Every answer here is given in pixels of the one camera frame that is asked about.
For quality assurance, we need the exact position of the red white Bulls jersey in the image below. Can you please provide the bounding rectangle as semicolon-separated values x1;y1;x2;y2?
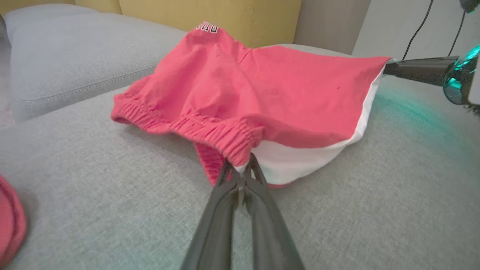
0;174;27;269

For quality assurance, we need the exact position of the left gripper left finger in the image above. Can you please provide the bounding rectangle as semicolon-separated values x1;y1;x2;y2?
180;159;245;270

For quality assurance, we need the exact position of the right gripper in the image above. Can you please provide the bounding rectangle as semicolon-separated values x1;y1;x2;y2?
384;44;480;106

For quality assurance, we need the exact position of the small grey sofa seat cushion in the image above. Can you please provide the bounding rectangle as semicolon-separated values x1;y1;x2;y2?
3;4;188;123

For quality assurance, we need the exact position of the large grey sofa seat cushion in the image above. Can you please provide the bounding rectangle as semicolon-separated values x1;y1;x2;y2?
0;44;480;270

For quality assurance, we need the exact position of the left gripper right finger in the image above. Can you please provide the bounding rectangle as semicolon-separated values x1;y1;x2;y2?
243;154;305;270

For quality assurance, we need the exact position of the thin black cable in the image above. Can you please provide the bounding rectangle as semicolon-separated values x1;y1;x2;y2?
447;10;467;58
402;0;435;61

